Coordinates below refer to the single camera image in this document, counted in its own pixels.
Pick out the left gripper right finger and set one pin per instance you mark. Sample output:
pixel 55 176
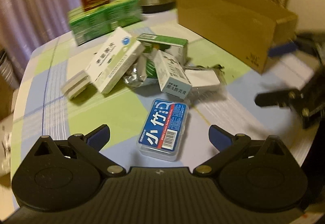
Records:
pixel 230 147

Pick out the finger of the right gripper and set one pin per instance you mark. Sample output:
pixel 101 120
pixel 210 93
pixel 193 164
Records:
pixel 280 50
pixel 281 98

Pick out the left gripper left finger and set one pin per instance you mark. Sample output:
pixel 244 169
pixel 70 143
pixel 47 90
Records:
pixel 88 148

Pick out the blue dental floss pick box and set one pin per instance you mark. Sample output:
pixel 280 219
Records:
pixel 163 130

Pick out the clear plastic packaged white item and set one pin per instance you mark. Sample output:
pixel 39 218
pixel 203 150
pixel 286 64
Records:
pixel 204 79

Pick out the white blue ointment box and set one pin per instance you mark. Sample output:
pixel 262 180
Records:
pixel 171 77

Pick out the green white medicine box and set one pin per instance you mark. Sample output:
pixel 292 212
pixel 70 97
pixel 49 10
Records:
pixel 172 45

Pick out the silver green foil bag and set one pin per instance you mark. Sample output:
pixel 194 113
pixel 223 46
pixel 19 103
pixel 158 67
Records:
pixel 142 72

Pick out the white green mecobalamin tablet box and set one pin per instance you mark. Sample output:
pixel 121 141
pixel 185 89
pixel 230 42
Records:
pixel 113 59

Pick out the brown cardboard box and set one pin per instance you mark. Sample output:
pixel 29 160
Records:
pixel 247 29

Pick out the checked tablecloth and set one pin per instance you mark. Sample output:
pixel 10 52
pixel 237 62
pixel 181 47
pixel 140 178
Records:
pixel 41 108

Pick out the green tissue pack bundle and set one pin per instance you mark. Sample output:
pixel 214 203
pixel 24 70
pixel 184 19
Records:
pixel 91 24

